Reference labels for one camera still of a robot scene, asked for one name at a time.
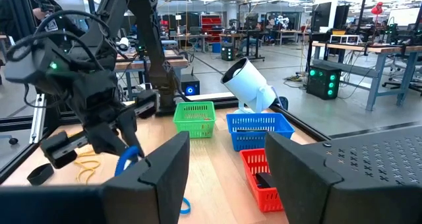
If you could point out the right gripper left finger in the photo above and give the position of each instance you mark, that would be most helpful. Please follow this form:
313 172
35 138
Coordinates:
148 191

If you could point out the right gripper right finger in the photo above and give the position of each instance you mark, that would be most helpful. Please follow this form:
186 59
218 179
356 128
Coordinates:
303 184

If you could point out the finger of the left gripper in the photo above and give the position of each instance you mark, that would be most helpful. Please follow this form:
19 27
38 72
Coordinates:
108 140
132 128

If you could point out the blue spiral coil wristband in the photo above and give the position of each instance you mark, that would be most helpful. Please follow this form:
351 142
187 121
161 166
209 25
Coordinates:
123 159

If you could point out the yellow rubber band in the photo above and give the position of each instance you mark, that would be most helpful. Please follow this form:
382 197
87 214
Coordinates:
86 167

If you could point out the blue rubber band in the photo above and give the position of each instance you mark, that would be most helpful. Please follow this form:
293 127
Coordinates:
188 206

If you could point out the blue plastic basket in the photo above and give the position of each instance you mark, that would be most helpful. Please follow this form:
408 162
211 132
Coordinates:
254 138

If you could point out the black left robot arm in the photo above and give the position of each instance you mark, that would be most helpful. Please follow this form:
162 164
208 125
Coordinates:
155 36

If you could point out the red plastic basket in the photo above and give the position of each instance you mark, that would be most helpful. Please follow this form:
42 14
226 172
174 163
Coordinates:
257 161

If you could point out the green plastic basket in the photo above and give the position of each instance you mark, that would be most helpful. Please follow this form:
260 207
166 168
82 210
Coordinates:
194 125

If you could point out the wooden neighbouring table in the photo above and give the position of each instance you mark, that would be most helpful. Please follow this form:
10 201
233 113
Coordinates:
132 65

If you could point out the black computer blue light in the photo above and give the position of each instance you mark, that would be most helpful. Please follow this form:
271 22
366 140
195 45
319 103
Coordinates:
189 85

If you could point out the black computer green lights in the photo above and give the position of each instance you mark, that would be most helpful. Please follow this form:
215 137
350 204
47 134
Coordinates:
227 52
321 85

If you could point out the red drawer cabinet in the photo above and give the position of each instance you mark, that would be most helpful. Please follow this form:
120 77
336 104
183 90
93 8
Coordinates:
211 23

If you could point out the person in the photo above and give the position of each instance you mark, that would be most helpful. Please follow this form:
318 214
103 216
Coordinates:
38 13

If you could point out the wooden workbench grey legs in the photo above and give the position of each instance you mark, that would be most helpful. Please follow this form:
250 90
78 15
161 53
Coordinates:
372 48

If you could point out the red round lamp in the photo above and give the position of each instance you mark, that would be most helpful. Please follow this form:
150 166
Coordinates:
377 9

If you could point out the silver metal bracket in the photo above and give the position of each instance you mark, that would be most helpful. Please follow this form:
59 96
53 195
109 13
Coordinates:
38 118

